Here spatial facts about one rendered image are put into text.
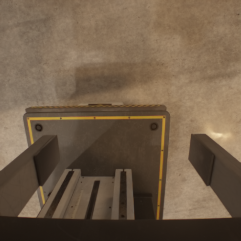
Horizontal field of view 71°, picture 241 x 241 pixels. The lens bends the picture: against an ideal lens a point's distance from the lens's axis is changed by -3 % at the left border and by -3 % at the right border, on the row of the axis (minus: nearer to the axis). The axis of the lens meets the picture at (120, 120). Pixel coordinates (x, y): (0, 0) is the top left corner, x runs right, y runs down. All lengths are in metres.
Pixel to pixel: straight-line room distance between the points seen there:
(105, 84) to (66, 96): 0.26
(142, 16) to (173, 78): 0.40
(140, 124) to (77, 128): 0.30
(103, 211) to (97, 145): 0.30
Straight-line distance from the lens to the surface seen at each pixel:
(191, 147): 0.17
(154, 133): 0.84
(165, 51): 1.13
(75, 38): 1.15
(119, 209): 0.70
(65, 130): 0.87
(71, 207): 0.80
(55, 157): 0.17
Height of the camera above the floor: 1.10
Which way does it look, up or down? 74 degrees down
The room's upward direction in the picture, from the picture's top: 175 degrees counter-clockwise
